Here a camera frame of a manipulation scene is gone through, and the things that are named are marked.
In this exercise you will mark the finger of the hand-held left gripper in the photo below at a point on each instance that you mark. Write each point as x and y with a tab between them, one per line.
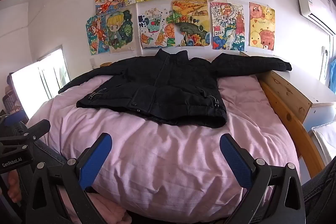
13	119
39	126

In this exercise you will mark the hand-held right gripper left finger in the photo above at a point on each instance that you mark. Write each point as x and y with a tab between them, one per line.
95	158

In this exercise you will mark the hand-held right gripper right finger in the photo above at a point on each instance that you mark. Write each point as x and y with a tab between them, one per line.
236	162

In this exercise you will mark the black padded jacket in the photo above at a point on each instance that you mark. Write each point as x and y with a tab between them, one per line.
170	87

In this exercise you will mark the person's left hand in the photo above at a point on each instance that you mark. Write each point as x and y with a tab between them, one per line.
14	187

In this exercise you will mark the dark basket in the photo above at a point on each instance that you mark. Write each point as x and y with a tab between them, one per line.
10	98

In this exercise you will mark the bright window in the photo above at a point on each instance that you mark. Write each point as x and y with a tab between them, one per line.
39	79

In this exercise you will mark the pink folded cloth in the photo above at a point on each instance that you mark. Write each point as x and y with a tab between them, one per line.
110	209

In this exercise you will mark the pink blanket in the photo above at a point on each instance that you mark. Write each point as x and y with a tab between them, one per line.
170	161

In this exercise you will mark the person's right leg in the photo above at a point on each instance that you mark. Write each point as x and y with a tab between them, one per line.
320	192

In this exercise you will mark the white pillow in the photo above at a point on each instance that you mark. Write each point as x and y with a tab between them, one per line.
325	140

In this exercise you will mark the wooden cabinet with white top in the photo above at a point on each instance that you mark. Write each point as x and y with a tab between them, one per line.
302	87

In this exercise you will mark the swimming girl blue drawing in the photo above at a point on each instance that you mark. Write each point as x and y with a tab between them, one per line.
96	35

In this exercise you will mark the blond character drawing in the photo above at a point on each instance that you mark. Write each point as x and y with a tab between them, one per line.
119	29

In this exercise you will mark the blue cloth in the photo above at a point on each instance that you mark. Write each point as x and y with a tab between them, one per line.
334	74

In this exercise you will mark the tower city drawing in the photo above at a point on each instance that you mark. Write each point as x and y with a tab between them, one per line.
227	26

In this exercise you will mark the bears and chicks drawing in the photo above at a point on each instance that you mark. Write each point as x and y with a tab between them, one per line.
261	26

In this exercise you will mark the cup and oranges drawing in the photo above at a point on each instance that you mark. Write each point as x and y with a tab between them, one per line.
156	28

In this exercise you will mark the dinosaur landscape drawing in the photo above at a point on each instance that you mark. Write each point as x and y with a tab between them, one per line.
193	23

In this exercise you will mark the white air conditioner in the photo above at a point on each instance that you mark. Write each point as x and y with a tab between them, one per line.
313	10

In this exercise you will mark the wooden bed frame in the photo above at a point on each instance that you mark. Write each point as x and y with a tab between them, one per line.
288	119

